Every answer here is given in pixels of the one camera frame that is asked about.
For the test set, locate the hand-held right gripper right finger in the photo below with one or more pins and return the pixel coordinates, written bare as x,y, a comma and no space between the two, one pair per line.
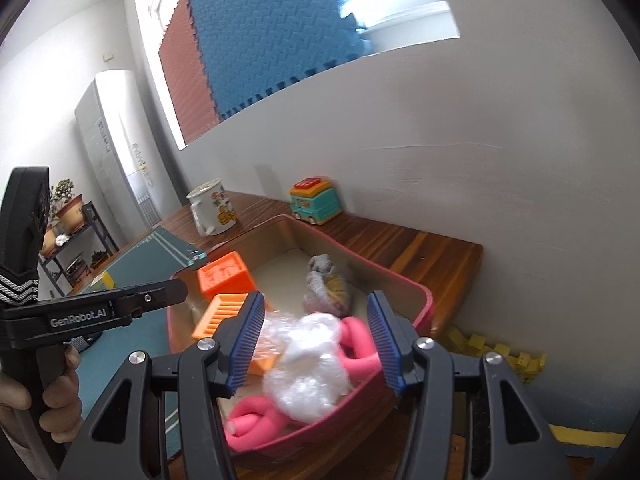
385,340

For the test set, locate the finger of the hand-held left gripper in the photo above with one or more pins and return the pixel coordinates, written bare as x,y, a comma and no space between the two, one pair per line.
160,294

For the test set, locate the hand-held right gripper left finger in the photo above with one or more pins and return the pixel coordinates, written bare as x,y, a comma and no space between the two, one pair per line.
247,340

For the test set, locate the light orange toy cube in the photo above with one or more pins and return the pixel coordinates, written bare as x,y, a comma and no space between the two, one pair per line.
220,317

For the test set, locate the red-orange toy cube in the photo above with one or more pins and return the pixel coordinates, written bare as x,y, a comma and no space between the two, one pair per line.
225,280

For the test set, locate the clear plastic wrap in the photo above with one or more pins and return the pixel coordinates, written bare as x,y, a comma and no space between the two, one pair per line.
310,375

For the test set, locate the pink plastic container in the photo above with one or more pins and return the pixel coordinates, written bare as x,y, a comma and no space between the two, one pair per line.
350,410

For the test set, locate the grey cloth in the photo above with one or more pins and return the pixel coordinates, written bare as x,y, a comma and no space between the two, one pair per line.
325,280

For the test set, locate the pink foam tube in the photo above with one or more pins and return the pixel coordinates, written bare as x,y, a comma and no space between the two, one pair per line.
250,425

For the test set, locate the person's left hand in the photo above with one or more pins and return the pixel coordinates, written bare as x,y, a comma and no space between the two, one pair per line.
62,410

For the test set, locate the green table mat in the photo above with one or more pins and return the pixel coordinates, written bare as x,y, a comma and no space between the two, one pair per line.
150,265

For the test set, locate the yellow object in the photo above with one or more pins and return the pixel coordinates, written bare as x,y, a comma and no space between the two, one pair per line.
107,279

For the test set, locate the small potted plant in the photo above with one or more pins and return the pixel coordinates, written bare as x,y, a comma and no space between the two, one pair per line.
48,242

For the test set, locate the black metal rack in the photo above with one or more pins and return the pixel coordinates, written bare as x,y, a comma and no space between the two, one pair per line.
100,230

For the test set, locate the small white object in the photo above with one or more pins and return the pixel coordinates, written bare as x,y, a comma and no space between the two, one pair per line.
61,240

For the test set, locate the white cartoon mug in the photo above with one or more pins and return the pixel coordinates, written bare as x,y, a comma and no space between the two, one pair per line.
220,215

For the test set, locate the large potted plant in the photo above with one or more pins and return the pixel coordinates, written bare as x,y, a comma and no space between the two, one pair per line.
70,212

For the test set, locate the yellow foam mat edge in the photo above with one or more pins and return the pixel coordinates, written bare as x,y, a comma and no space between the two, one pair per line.
520,362
590,435

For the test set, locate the standing air conditioner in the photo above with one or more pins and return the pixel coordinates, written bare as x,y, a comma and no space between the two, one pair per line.
120,150

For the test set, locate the teal toy bus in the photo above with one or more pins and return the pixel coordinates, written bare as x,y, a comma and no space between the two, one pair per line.
315,205

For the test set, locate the red foam mat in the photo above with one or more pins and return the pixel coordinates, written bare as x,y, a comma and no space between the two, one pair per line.
185,85

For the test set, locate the blue foam mat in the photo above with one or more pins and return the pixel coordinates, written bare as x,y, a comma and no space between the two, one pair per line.
270,35

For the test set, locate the window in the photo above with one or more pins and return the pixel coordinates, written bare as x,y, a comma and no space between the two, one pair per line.
400,0

